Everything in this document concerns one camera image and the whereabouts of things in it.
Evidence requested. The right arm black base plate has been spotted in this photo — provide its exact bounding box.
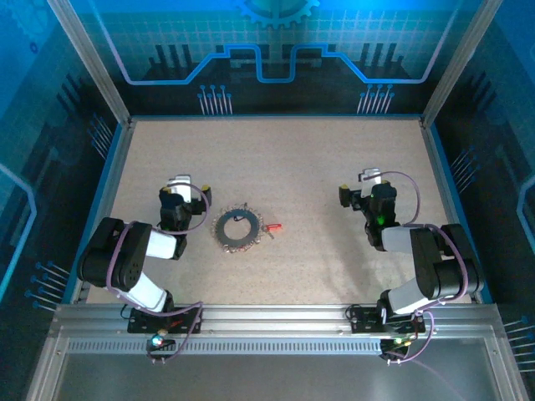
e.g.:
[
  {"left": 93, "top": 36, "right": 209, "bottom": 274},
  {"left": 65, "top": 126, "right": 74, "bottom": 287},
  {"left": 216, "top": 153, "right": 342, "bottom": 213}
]
[{"left": 346, "top": 307, "right": 427, "bottom": 334}]

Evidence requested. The slotted grey cable duct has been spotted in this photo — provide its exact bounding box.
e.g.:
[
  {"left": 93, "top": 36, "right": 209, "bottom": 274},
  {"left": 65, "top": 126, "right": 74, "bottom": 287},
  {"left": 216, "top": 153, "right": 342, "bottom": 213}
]
[{"left": 66, "top": 338, "right": 388, "bottom": 356}]

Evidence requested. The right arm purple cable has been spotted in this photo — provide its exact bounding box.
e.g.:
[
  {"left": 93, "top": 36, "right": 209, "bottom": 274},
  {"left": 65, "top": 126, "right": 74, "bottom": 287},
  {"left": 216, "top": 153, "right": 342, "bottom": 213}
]
[{"left": 361, "top": 170, "right": 470, "bottom": 367}]

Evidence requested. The aluminium frame post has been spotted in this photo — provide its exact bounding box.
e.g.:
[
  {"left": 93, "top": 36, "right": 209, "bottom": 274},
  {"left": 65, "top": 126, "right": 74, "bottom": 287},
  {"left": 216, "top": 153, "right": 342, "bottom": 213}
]
[
  {"left": 46, "top": 0, "right": 134, "bottom": 126},
  {"left": 420, "top": 0, "right": 503, "bottom": 126}
]

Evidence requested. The small lit connector box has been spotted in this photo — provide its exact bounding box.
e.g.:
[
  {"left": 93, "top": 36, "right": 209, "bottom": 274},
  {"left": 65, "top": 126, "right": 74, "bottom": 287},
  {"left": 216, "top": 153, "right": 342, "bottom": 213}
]
[
  {"left": 145, "top": 333, "right": 176, "bottom": 351},
  {"left": 380, "top": 336, "right": 413, "bottom": 353}
]

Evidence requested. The grey metal disc keyring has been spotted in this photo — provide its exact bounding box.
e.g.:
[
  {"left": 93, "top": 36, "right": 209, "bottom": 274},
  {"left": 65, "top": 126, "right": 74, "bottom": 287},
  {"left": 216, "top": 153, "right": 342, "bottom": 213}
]
[{"left": 211, "top": 203, "right": 265, "bottom": 254}]

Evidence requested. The aluminium table side rail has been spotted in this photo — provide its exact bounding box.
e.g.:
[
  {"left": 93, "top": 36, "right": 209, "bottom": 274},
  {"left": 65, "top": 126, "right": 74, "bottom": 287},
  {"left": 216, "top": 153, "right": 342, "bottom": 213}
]
[
  {"left": 79, "top": 119, "right": 135, "bottom": 304},
  {"left": 420, "top": 119, "right": 482, "bottom": 304}
]

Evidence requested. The aluminium mounting rail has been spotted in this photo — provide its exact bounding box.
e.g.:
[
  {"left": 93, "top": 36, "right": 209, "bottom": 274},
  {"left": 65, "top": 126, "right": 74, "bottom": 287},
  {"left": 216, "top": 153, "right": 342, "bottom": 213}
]
[{"left": 53, "top": 303, "right": 502, "bottom": 339}]

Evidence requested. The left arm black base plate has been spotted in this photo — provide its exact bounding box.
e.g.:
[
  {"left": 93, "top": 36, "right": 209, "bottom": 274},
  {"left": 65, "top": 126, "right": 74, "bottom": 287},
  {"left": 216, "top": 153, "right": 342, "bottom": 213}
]
[{"left": 127, "top": 307, "right": 204, "bottom": 334}]

